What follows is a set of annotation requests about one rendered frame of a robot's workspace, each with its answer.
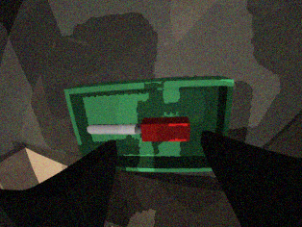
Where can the green tray rim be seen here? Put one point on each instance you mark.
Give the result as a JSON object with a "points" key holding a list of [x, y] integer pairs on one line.
{"points": [[74, 100]]}

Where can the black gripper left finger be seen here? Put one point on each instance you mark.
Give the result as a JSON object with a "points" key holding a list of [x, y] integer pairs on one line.
{"points": [[75, 197]]}

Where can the green tray floor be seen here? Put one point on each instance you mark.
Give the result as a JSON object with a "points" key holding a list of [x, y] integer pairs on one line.
{"points": [[131, 106]]}

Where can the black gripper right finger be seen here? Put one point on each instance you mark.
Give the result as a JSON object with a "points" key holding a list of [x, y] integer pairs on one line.
{"points": [[264, 188]]}

